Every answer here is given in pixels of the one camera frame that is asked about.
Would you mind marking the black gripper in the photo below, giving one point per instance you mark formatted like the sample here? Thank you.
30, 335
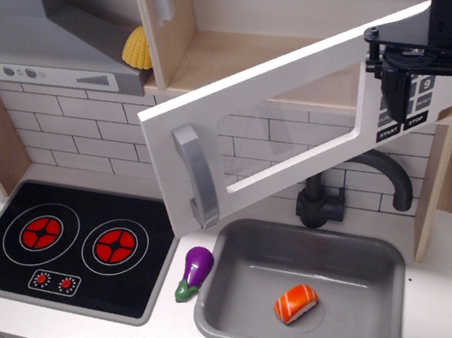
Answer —
398, 49

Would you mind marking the white toy microwave door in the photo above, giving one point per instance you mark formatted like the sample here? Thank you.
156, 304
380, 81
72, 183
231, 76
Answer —
223, 147

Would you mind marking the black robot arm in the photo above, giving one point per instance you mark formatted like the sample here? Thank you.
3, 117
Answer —
419, 44

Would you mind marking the wooden microwave cabinet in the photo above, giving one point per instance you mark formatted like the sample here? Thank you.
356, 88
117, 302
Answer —
195, 43

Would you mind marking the dark grey toy faucet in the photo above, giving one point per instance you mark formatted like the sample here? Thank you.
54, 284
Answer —
315, 207

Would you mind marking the orange salmon sushi toy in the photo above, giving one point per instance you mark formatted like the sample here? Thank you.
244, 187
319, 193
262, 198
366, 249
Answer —
295, 302

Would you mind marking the grey toy sink basin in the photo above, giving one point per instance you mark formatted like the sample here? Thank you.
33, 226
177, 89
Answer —
273, 280

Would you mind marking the purple toy eggplant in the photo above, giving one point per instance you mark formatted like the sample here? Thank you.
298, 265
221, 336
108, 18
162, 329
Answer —
198, 265

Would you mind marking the yellow toy shell pasta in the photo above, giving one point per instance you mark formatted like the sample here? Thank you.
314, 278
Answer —
136, 53

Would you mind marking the black toy stove top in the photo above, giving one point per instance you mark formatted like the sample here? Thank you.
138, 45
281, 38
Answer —
92, 253

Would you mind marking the grey range hood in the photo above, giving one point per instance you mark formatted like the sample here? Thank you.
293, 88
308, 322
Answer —
51, 43

